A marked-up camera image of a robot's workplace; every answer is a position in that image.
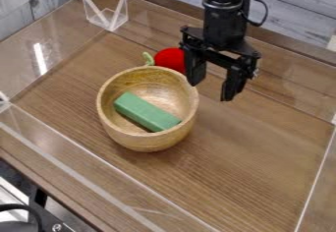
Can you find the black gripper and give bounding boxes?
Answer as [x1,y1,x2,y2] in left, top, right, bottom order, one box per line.
[179,26,261,101]

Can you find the red knitted apple toy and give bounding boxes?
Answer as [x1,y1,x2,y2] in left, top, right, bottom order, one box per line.
[142,47,185,74]

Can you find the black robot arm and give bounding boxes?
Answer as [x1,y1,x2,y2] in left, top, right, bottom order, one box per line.
[179,0,265,101]

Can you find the wooden bowl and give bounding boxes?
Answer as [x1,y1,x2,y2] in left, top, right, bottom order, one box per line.
[95,66,199,152]

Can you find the green rectangular block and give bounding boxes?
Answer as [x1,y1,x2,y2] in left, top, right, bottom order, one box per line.
[113,92,181,132]

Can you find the clear acrylic tray walls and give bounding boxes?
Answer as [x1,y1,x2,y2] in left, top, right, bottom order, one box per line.
[0,0,336,232]

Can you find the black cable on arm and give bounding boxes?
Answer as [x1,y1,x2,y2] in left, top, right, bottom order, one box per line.
[245,0,269,28]

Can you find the black table frame bracket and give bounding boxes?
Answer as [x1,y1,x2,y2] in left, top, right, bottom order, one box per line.
[29,189,75,232]

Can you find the black cable bottom left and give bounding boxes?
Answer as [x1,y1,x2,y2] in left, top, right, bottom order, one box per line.
[0,202,43,232]

